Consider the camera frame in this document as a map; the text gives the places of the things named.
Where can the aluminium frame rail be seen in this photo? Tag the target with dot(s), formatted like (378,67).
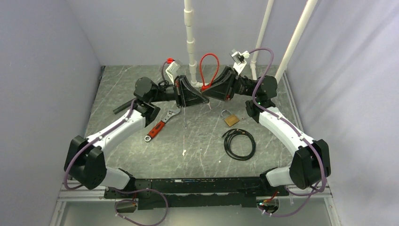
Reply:
(71,196)

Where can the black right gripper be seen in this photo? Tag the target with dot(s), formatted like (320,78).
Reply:
(224,87)

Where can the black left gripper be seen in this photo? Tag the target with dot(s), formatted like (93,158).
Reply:
(186,95)

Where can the red handled adjustable wrench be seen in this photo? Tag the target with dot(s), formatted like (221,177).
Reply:
(160,125)

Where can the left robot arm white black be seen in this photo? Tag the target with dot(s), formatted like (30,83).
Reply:
(85,163)

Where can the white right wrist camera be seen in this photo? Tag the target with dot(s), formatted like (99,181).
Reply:
(239,60)

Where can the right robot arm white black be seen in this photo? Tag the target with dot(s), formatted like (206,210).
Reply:
(310,158)

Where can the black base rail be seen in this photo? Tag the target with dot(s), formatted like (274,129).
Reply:
(198,192)

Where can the brass padlock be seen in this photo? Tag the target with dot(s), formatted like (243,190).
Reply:
(229,118)

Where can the red alligator clip lead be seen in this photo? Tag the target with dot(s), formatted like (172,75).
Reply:
(205,74)

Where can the white pvc pipe frame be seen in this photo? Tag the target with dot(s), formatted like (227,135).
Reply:
(218,26)

